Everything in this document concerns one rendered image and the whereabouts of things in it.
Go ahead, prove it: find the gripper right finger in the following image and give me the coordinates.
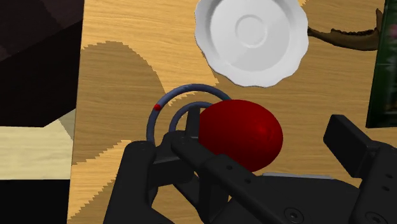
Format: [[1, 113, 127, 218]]
[[323, 114, 397, 224]]

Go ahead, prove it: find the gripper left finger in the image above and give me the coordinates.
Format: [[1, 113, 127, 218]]
[[103, 106, 280, 224]]

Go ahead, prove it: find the dark green box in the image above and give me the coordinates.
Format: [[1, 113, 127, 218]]
[[365, 0, 397, 129]]

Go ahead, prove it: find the wooden table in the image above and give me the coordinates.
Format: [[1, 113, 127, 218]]
[[66, 0, 386, 224]]

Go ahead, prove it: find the brown jawbone figure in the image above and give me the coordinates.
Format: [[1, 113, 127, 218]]
[[307, 8, 384, 52]]

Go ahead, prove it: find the white scalloped plate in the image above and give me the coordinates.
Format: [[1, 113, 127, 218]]
[[193, 0, 310, 88]]

